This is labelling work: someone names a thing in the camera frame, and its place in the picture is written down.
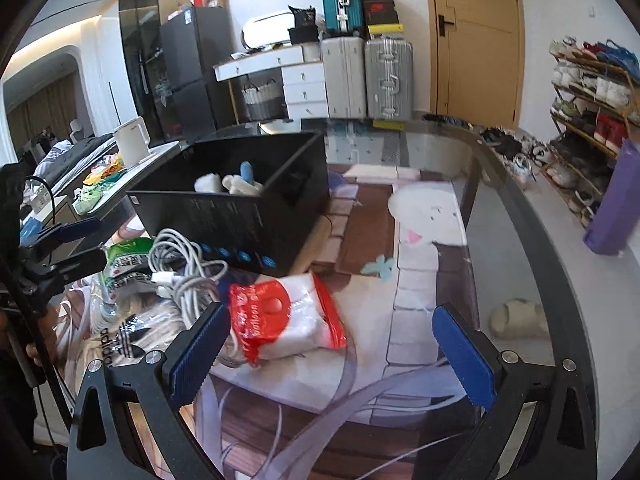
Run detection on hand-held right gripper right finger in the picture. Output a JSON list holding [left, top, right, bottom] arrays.
[[431, 302, 598, 480]]

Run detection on black cardboard box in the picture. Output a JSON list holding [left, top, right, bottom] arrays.
[[126, 131, 331, 276]]

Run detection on wooden door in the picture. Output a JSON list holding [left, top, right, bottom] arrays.
[[422, 0, 526, 129]]

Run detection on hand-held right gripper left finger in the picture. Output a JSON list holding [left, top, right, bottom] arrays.
[[67, 301, 232, 480]]

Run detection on black cable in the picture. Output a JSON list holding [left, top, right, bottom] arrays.
[[29, 176, 58, 224]]

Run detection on dark bed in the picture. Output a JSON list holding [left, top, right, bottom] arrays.
[[30, 130, 121, 196]]

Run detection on white oval mirror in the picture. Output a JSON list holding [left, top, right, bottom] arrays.
[[240, 11, 297, 53]]

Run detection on green snack packet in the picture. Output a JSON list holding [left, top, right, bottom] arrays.
[[101, 238, 157, 306]]

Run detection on shoe rack with shoes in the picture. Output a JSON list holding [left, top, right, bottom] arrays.
[[547, 37, 640, 228]]

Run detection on woven storage basket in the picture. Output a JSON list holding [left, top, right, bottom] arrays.
[[241, 79, 287, 122]]

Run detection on colourful snack packets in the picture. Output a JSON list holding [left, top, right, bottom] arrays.
[[75, 154, 127, 211]]

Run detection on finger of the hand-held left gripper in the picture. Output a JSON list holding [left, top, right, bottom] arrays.
[[20, 216, 101, 250], [22, 247, 108, 293]]

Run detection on teal suitcase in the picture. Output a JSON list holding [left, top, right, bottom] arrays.
[[320, 0, 365, 39]]

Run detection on person's left hand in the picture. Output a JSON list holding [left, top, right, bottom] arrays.
[[22, 306, 52, 371]]

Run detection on beige slipper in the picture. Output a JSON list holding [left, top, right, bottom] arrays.
[[489, 298, 550, 339]]

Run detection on black fridge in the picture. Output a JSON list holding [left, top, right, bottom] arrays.
[[160, 6, 247, 139]]

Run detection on clear bag with black logo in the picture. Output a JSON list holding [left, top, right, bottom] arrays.
[[55, 300, 201, 367]]

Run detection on white suitcase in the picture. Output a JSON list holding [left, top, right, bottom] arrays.
[[320, 36, 369, 119]]

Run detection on white electric kettle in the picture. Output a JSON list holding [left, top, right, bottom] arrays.
[[114, 116, 152, 169]]

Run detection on stack of dark boxes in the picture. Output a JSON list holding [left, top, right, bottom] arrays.
[[361, 0, 405, 39]]

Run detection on dark glass cabinet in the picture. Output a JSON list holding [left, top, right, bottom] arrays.
[[118, 0, 192, 137]]

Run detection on white cable bundle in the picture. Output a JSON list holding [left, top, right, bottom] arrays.
[[148, 228, 232, 332]]

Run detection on grey side table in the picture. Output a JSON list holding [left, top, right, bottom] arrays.
[[72, 140, 182, 222]]

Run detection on brown curtain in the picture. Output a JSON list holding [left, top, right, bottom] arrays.
[[7, 74, 78, 157]]

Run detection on pile of shoes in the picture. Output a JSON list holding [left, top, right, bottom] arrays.
[[477, 125, 551, 191]]

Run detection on red and white cotton bag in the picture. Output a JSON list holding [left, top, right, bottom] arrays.
[[228, 273, 348, 367]]

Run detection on white rolled cloth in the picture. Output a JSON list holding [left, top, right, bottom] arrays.
[[194, 172, 224, 194], [222, 174, 264, 197]]

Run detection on white desk with drawers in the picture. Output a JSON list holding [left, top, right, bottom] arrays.
[[213, 42, 332, 124]]

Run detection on silver suitcase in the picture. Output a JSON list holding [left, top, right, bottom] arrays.
[[364, 35, 415, 122]]

